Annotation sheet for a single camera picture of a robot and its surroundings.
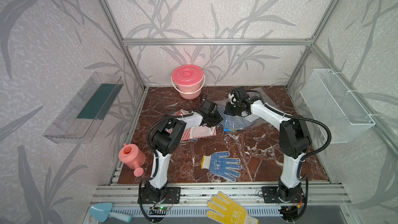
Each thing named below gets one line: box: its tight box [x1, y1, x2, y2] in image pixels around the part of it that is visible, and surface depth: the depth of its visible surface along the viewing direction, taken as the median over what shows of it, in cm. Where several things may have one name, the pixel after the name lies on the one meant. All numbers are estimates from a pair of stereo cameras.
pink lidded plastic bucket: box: [170, 64, 206, 100], surface depth 105 cm
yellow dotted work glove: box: [206, 191, 260, 224], surface depth 71 cm
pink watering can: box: [118, 142, 146, 177], surface depth 77 cm
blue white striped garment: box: [217, 107, 261, 131], surface depth 93 cm
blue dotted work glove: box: [201, 151, 243, 182], surface depth 84 cm
